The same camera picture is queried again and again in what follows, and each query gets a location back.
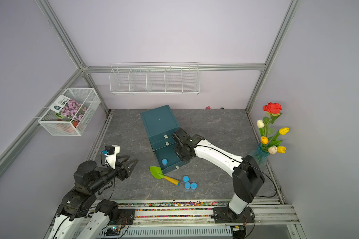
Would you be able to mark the white wire basket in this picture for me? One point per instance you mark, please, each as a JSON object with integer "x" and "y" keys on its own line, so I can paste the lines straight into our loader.
{"x": 56, "y": 127}

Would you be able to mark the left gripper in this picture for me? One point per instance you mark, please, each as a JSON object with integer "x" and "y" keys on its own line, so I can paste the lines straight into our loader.
{"x": 126, "y": 172}

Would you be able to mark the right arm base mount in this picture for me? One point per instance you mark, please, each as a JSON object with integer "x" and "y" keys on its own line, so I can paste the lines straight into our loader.
{"x": 227, "y": 216}

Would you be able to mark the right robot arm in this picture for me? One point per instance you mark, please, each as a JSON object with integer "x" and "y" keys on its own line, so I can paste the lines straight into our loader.
{"x": 246, "y": 175}

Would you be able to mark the white wire wall shelf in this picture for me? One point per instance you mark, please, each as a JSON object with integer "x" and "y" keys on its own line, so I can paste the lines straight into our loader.
{"x": 154, "y": 78}

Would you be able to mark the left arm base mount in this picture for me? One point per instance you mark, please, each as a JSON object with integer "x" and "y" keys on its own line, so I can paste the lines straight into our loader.
{"x": 108, "y": 212}

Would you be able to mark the teal glass vase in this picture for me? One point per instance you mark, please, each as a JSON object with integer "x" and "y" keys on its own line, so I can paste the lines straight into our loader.
{"x": 260, "y": 155}

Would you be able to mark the teal bottom drawer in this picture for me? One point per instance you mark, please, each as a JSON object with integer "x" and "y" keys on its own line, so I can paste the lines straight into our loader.
{"x": 174, "y": 162}

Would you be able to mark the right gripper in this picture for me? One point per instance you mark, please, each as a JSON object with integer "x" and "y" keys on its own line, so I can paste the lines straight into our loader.
{"x": 183, "y": 158}

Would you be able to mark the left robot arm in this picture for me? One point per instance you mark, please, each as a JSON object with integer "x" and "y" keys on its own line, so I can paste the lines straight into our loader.
{"x": 75, "y": 206}

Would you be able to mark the green trowel yellow handle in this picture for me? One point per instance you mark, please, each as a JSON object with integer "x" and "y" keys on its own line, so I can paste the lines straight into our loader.
{"x": 158, "y": 174}

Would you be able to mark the teal drawer cabinet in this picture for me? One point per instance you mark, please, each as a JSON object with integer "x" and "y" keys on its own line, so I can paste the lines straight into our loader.
{"x": 160, "y": 125}

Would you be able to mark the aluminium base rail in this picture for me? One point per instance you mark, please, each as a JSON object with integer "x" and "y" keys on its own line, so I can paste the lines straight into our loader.
{"x": 171, "y": 218}

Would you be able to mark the artificial flower bouquet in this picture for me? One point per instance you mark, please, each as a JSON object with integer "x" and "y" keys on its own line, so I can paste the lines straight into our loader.
{"x": 269, "y": 137}

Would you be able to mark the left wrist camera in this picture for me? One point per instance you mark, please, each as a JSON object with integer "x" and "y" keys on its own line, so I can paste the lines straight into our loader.
{"x": 110, "y": 155}

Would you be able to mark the purple flower seed packet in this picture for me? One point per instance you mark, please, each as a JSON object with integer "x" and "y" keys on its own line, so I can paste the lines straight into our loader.
{"x": 69, "y": 109}

